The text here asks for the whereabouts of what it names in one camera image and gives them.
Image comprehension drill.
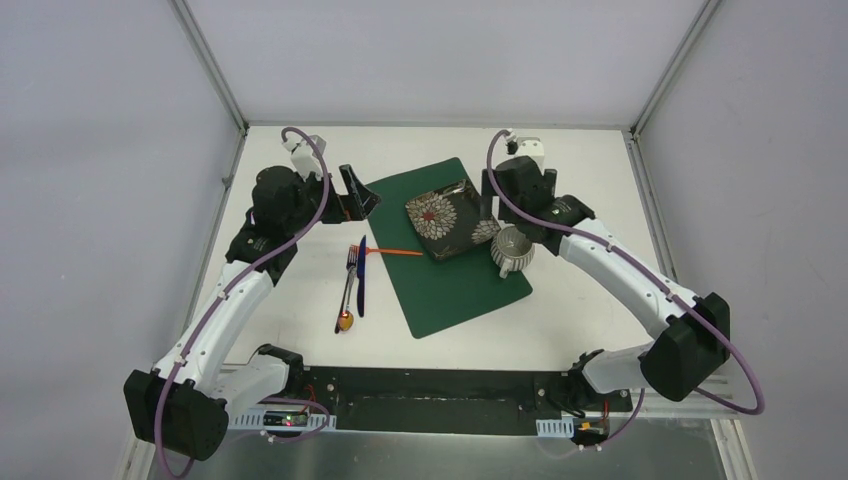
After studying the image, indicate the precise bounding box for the aluminium frame rail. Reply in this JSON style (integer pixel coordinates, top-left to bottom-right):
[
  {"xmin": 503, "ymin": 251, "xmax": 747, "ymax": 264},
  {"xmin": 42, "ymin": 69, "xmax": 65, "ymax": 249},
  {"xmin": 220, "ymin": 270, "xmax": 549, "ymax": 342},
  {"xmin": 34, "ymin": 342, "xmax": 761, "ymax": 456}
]
[{"xmin": 623, "ymin": 130, "xmax": 758, "ymax": 479}]

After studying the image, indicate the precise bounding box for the grey ribbed mug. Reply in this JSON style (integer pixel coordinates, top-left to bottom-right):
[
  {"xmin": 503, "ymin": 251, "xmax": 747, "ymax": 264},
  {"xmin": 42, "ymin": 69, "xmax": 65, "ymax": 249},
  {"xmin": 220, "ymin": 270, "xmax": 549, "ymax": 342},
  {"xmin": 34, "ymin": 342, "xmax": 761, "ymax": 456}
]
[{"xmin": 490, "ymin": 226, "xmax": 535, "ymax": 279}]

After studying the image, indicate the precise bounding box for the orange plastic fork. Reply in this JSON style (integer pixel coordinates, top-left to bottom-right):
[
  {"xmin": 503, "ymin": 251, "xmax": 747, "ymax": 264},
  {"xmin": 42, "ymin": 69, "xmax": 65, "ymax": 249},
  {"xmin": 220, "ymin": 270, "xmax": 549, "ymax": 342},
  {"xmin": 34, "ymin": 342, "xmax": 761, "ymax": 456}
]
[{"xmin": 347, "ymin": 245, "xmax": 423, "ymax": 261}]

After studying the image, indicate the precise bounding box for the blue plastic knife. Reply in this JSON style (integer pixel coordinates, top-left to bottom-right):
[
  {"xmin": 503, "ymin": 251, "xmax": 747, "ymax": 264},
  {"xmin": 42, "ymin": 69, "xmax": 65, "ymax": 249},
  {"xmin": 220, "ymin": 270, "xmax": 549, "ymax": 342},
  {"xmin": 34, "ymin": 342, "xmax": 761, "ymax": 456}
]
[{"xmin": 356, "ymin": 236, "xmax": 367, "ymax": 317}]

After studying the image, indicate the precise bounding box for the purple metallic fork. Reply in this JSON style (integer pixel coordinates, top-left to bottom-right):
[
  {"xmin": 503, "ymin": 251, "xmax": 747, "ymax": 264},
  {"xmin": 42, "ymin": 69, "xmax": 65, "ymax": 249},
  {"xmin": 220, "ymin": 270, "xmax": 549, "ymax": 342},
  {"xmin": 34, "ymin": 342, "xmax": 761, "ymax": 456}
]
[{"xmin": 334, "ymin": 245, "xmax": 358, "ymax": 334}]

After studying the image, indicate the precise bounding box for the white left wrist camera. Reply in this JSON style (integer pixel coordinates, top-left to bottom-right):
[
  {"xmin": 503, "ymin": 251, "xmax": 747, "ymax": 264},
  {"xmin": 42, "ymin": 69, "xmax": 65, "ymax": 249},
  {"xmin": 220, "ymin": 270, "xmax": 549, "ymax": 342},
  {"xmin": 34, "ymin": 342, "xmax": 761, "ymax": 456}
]
[{"xmin": 283, "ymin": 134, "xmax": 323, "ymax": 181}]

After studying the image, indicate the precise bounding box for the black floral square plate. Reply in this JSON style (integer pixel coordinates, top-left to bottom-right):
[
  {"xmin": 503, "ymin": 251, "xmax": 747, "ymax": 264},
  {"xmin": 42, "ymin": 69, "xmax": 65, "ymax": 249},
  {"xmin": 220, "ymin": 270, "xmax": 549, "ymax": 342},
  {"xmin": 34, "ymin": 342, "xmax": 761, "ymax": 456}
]
[{"xmin": 404, "ymin": 179, "xmax": 501, "ymax": 261}]

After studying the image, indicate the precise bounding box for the left electronics board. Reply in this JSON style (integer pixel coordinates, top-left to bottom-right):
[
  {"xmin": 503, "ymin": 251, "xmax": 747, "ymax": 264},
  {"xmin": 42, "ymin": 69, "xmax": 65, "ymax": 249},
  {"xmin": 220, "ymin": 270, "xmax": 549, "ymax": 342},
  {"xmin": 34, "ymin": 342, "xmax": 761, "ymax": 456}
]
[{"xmin": 263, "ymin": 411, "xmax": 309, "ymax": 428}]

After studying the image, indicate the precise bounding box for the electronics board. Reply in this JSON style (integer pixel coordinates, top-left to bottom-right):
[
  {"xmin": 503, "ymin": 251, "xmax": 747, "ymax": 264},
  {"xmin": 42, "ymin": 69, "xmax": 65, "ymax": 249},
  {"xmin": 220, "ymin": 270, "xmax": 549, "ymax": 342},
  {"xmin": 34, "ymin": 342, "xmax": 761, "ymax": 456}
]
[
  {"xmin": 263, "ymin": 411, "xmax": 309, "ymax": 428},
  {"xmin": 574, "ymin": 418, "xmax": 610, "ymax": 443}
]

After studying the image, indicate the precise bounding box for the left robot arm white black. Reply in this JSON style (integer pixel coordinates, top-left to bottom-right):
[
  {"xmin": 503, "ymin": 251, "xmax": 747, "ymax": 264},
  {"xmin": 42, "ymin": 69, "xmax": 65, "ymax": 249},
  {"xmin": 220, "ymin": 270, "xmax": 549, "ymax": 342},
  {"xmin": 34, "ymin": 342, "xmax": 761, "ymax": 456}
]
[{"xmin": 123, "ymin": 165, "xmax": 381, "ymax": 462}]

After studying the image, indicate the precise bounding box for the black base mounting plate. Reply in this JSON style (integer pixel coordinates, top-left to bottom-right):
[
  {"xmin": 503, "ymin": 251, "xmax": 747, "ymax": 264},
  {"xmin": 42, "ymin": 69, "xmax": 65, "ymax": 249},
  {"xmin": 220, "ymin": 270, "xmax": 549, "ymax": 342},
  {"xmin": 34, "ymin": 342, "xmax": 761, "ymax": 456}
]
[{"xmin": 301, "ymin": 366, "xmax": 634, "ymax": 439}]

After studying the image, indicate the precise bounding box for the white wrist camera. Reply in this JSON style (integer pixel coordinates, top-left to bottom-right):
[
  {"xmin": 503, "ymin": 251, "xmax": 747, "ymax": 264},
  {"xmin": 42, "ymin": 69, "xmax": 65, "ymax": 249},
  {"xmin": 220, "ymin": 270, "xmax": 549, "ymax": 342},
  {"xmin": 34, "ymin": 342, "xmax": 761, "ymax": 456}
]
[
  {"xmin": 507, "ymin": 135, "xmax": 545, "ymax": 173},
  {"xmin": 283, "ymin": 134, "xmax": 323, "ymax": 181}
]

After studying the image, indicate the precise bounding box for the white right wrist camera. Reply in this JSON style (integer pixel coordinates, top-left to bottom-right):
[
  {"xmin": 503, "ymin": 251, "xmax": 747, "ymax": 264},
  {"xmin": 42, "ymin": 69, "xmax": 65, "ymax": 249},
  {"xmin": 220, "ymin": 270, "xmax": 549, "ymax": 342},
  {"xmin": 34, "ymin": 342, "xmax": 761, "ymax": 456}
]
[{"xmin": 507, "ymin": 135, "xmax": 545, "ymax": 173}]

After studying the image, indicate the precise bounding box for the green placemat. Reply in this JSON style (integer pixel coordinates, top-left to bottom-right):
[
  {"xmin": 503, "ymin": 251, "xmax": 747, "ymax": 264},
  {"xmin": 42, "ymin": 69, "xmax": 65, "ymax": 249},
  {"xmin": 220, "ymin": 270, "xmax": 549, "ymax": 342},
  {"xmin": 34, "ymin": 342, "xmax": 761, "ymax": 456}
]
[{"xmin": 368, "ymin": 157, "xmax": 533, "ymax": 339}]

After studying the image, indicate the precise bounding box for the right electronics board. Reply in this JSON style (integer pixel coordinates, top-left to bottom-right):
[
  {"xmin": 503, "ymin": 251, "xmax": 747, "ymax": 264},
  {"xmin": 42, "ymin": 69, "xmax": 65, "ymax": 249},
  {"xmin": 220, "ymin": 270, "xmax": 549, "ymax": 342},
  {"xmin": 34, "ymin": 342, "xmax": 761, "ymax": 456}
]
[{"xmin": 574, "ymin": 418, "xmax": 610, "ymax": 443}]

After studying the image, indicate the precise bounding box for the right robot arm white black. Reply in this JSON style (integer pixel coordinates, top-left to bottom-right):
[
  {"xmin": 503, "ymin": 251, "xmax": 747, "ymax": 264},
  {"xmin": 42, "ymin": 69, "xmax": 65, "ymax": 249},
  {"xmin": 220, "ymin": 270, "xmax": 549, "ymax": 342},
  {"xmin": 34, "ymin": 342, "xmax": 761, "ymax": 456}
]
[{"xmin": 481, "ymin": 155, "xmax": 731, "ymax": 410}]

